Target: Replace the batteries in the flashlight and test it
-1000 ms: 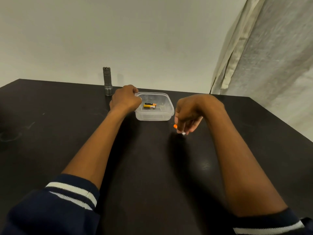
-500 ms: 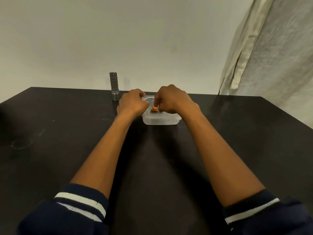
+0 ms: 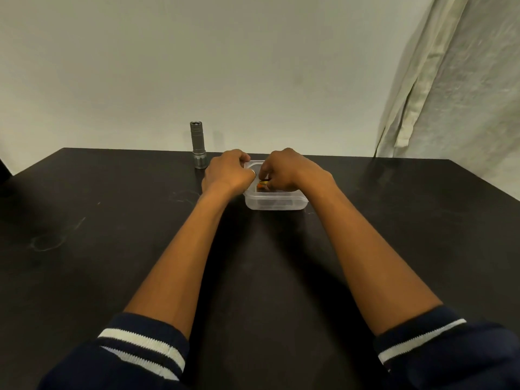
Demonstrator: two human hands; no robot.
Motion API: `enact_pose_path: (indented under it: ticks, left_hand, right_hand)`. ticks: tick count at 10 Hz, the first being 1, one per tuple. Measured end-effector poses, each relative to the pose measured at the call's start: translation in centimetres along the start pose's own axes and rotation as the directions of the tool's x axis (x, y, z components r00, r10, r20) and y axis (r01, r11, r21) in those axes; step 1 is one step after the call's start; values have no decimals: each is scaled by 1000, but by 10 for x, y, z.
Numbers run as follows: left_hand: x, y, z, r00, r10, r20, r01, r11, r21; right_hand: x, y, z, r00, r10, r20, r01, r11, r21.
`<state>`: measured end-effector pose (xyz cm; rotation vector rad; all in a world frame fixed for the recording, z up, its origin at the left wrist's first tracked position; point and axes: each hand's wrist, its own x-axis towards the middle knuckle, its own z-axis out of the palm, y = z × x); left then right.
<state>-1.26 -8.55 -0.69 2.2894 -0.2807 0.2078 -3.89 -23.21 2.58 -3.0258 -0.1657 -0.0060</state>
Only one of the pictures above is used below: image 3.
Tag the person's left hand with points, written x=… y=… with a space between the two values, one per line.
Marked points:
x=227 y=172

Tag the person's right hand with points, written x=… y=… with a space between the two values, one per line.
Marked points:
x=294 y=170

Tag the clear plastic container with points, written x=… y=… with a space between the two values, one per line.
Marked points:
x=276 y=201

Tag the grey metal flashlight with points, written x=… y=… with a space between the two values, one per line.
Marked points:
x=198 y=144

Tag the person's left forearm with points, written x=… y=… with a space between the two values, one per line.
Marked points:
x=178 y=264

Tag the person's right forearm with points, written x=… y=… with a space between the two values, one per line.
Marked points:
x=365 y=264

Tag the white curtain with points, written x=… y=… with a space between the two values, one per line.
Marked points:
x=459 y=89

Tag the navy striped sweater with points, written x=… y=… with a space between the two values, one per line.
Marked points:
x=134 y=353

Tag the black door frame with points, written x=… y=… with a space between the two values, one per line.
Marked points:
x=4 y=170

